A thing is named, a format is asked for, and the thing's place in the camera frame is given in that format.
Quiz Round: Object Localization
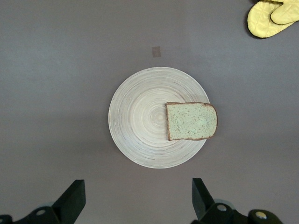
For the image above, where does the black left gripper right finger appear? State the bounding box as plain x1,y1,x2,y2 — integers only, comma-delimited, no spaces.
191,178,285,224

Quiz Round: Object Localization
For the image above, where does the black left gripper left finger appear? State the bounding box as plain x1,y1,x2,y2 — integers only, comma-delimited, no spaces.
0,179,86,224

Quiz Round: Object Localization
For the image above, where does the slice of brown-crust bread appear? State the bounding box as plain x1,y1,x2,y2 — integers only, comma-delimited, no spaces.
165,102,218,141

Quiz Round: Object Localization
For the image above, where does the round light wooden plate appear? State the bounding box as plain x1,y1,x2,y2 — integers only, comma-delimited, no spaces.
108,67,211,169

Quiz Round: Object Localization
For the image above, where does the yellow quilted oven mitt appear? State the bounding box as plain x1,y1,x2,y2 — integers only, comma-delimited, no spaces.
247,0,299,39

